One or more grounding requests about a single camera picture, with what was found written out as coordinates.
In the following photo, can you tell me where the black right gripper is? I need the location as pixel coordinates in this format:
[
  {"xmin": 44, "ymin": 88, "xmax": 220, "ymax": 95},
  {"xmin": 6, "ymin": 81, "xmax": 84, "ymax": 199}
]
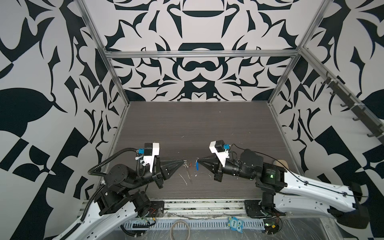
[{"xmin": 200, "ymin": 152, "xmax": 258, "ymax": 181}]

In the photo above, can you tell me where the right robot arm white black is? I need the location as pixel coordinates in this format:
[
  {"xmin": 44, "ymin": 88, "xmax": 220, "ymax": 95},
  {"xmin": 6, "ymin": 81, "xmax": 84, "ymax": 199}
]
[{"xmin": 197, "ymin": 149, "xmax": 370, "ymax": 229}]

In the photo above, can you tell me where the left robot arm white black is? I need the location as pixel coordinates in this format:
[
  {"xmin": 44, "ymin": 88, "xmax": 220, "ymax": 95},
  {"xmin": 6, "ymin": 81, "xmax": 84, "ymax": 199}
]
[{"xmin": 55, "ymin": 160, "xmax": 185, "ymax": 240}]

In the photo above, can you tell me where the beige tape roll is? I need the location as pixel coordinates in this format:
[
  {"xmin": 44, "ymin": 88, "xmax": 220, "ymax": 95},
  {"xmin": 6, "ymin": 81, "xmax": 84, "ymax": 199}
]
[{"xmin": 169, "ymin": 220, "xmax": 191, "ymax": 240}]

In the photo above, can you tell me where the blue owl toy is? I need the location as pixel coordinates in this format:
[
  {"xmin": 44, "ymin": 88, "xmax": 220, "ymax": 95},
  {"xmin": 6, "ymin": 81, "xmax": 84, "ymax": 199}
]
[{"xmin": 228, "ymin": 217, "xmax": 244, "ymax": 234}]

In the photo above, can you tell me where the beige sponge block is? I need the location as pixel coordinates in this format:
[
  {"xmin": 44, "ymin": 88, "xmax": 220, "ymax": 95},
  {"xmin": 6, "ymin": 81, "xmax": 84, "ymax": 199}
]
[{"xmin": 273, "ymin": 160, "xmax": 289, "ymax": 170}]

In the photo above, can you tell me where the green lit circuit board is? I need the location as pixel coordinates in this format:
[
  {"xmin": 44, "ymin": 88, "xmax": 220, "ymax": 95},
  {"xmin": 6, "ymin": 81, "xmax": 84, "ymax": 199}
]
[{"xmin": 263, "ymin": 218, "xmax": 283, "ymax": 236}]

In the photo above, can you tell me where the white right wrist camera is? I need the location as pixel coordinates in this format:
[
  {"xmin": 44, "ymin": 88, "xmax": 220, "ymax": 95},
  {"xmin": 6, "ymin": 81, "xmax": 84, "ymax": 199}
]
[{"xmin": 209, "ymin": 140, "xmax": 230, "ymax": 167}]

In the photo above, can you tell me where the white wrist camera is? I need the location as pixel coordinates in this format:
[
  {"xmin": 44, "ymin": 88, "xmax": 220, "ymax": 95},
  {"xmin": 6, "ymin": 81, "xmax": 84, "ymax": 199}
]
[
  {"xmin": 209, "ymin": 140, "xmax": 230, "ymax": 167},
  {"xmin": 135, "ymin": 143, "xmax": 160, "ymax": 173}
]

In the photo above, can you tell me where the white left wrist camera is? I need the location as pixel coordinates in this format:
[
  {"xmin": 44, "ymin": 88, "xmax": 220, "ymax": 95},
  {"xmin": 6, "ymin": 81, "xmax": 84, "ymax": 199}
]
[{"xmin": 135, "ymin": 143, "xmax": 160, "ymax": 173}]

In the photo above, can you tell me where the white slotted cable duct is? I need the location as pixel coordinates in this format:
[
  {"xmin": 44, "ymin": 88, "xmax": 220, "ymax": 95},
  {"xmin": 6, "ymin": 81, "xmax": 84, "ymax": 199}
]
[{"xmin": 123, "ymin": 217, "xmax": 265, "ymax": 231}]

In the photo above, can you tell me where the black corrugated cable conduit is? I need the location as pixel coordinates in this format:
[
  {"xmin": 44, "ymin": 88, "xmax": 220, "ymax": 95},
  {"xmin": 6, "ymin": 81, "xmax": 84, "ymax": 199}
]
[{"xmin": 87, "ymin": 147, "xmax": 139, "ymax": 176}]

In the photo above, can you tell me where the black wall hook rack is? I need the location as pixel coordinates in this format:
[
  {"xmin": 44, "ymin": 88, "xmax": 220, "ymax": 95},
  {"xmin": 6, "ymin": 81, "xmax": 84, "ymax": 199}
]
[{"xmin": 320, "ymin": 72, "xmax": 384, "ymax": 145}]

